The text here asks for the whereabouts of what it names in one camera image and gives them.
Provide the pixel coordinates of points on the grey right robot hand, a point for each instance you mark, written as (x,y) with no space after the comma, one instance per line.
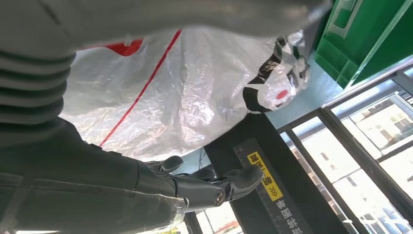
(80,187)

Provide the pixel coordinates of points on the black inbound scanner machine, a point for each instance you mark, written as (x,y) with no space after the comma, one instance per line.
(219,155)

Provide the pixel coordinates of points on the yellow label sticker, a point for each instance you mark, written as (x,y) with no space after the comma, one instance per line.
(267,181)

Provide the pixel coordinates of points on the green plastic crate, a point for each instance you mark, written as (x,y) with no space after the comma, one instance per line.
(355,38)

